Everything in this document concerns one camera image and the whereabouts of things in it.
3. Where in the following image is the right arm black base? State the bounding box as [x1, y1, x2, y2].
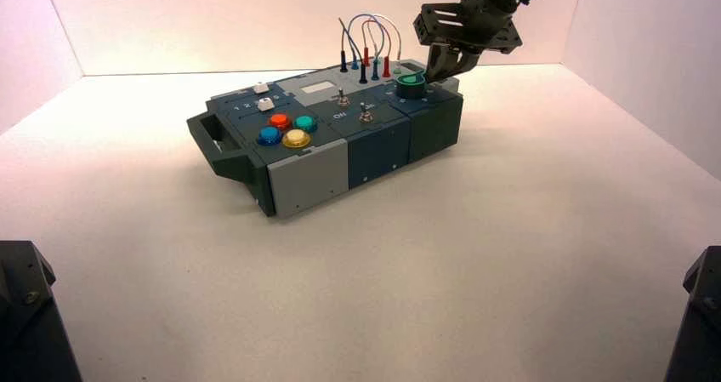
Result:
[664, 245, 721, 382]

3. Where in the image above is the yellow round push button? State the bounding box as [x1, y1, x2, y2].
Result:
[281, 128, 312, 150]

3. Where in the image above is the red jumper cable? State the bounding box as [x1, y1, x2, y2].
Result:
[361, 20, 393, 80]

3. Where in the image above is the black jumper cable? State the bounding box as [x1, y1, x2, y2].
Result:
[338, 17, 369, 85]

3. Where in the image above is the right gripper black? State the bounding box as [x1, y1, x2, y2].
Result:
[413, 2, 523, 83]

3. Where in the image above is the dark knob green pointer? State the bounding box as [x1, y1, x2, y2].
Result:
[395, 70, 428, 101]

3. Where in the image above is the white jumper cable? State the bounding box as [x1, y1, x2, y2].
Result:
[372, 14, 403, 70]

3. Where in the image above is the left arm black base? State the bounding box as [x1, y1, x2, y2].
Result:
[0, 240, 84, 382]

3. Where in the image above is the blue grey control box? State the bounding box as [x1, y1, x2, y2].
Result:
[186, 59, 465, 218]

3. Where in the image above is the blue jumper cable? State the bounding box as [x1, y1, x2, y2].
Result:
[345, 13, 388, 82]

